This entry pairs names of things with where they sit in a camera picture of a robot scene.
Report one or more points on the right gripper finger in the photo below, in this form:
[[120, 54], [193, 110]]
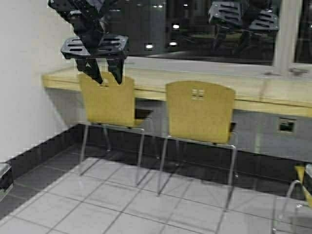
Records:
[[244, 43], [220, 33]]

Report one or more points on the wall power outlet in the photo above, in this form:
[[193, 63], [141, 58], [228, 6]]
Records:
[[286, 125]]

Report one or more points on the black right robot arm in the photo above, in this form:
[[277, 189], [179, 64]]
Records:
[[256, 36]]

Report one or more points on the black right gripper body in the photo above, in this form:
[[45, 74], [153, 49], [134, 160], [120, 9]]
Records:
[[246, 15]]

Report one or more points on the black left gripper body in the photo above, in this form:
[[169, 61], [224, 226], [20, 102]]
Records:
[[111, 46]]

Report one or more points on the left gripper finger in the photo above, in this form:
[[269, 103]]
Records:
[[115, 67], [89, 66]]

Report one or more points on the black robot base left corner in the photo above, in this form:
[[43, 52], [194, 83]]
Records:
[[6, 178]]

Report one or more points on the long wooden counter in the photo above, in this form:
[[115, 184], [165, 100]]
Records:
[[264, 95]]

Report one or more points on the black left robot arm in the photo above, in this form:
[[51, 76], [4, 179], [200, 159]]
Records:
[[93, 38]]

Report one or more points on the black robot base right corner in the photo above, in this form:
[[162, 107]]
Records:
[[307, 179]]

